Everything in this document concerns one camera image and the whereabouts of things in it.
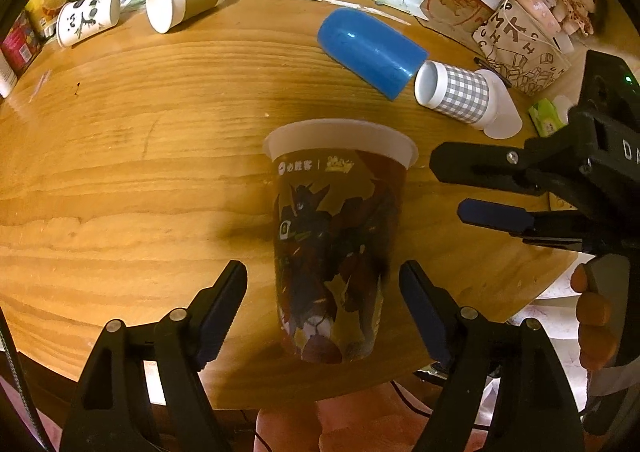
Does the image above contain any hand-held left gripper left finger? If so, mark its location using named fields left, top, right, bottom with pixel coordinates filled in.
left=60, top=259, right=248, bottom=452

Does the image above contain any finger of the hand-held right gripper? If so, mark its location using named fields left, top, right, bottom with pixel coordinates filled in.
left=430, top=126, right=577, bottom=194
left=457, top=197, right=587, bottom=253

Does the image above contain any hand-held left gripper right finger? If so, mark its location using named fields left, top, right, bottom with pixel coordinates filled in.
left=398, top=259, right=586, bottom=452

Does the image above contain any dark printed paper cup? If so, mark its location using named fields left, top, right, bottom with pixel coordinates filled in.
left=262, top=118, right=419, bottom=364

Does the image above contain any white paper cup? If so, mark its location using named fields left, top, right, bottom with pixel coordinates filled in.
left=481, top=75, right=524, bottom=140

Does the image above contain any grey checked paper cup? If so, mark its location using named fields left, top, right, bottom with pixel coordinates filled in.
left=413, top=60, right=501, bottom=129

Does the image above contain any blue plastic cup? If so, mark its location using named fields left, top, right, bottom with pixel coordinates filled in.
left=317, top=7, right=430, bottom=102

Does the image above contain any white panda print cup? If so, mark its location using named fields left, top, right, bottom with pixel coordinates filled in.
left=56, top=0, right=122, bottom=48

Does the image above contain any person's right hand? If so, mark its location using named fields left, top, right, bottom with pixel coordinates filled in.
left=570, top=263, right=619, bottom=373

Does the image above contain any green tissue packet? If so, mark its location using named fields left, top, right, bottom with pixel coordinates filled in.
left=527, top=99, right=571, bottom=137

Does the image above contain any black pen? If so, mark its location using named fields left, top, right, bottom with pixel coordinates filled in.
left=473, top=56, right=513, bottom=88

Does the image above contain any printed paper bag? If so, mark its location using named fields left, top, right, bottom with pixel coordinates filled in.
left=472, top=0, right=572, bottom=97

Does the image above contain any brown printed cardboard box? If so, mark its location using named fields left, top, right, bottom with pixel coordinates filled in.
left=419, top=0, right=496, bottom=36

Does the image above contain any red snack packet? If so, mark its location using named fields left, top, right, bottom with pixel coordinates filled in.
left=0, top=10, right=45, bottom=79

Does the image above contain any yellow snack packet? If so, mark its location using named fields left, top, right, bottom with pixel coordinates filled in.
left=24, top=0, right=67, bottom=40

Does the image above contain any black cable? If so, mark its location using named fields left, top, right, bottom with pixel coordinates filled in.
left=387, top=367, right=501, bottom=433

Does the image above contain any pink strap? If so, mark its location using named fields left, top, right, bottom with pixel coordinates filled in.
left=510, top=0, right=562, bottom=34

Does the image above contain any braided cable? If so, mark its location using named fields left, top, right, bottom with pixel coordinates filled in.
left=0, top=309, right=48, bottom=452

